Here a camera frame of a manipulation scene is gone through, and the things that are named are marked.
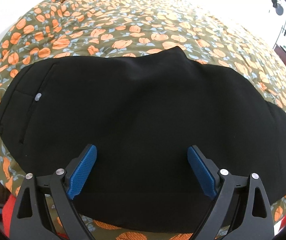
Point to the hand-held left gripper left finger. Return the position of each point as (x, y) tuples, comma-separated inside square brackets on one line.
[(81, 171)]

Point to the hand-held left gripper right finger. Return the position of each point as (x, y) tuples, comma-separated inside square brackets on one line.
[(201, 171)]

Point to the black pants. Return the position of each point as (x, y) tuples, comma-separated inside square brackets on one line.
[(143, 105)]

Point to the reddish brown nightstand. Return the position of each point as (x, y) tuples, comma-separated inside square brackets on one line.
[(284, 55)]

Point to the floral orange green bedspread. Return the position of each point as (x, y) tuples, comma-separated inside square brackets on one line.
[(133, 17)]

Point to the black hanging door accessory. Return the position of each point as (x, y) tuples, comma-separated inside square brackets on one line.
[(279, 8)]

